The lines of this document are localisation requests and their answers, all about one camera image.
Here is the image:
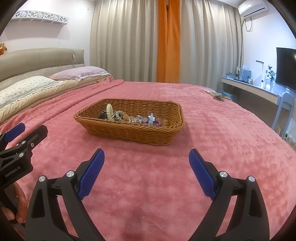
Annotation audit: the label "clear bead bracelet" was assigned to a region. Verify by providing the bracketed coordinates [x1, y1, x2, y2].
[115, 111, 132, 123]

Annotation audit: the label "light blue hair clip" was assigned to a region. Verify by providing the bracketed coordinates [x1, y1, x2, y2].
[148, 113, 154, 125]

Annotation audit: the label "purple spiral hair tie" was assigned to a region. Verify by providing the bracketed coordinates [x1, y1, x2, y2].
[143, 117, 163, 127]

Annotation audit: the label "left hand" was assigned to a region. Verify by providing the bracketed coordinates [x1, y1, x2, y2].
[0, 182, 28, 224]

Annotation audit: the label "beige quilt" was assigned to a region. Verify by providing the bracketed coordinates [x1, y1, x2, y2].
[1, 76, 113, 124]

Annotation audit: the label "white floral pillow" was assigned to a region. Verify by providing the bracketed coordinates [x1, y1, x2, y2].
[1, 76, 66, 108]

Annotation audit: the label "beige headboard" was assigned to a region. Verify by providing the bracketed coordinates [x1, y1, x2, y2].
[0, 48, 85, 90]

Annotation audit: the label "lilac pillow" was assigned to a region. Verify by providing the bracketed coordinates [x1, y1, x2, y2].
[49, 66, 111, 82]

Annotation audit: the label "pink bed blanket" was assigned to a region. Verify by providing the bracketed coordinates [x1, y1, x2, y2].
[1, 80, 295, 240]

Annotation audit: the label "brown wicker basket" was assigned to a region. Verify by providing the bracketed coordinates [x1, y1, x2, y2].
[74, 98, 185, 146]

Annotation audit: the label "items on bed corner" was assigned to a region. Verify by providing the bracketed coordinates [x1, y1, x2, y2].
[205, 90, 232, 101]

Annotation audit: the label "white desk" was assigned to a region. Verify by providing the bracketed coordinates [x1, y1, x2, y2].
[221, 76, 281, 109]

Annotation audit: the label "light blue chair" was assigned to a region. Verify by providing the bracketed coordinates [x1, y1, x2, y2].
[271, 91, 295, 138]

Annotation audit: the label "white desk lamp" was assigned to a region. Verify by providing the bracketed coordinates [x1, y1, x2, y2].
[255, 60, 264, 89]

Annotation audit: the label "beige curtains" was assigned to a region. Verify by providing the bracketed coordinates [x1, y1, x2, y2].
[90, 1, 243, 89]

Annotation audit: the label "white flower vase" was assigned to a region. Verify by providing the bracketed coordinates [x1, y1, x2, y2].
[264, 65, 276, 91]

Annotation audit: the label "orange curtain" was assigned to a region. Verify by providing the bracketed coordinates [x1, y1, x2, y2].
[157, 1, 181, 83]

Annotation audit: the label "black television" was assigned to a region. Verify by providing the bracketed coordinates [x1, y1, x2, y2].
[276, 48, 296, 91]

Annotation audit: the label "white air conditioner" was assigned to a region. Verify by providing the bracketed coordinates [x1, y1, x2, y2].
[238, 0, 269, 19]

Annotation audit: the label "white wall shelf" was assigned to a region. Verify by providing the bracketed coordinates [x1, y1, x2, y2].
[10, 10, 69, 26]

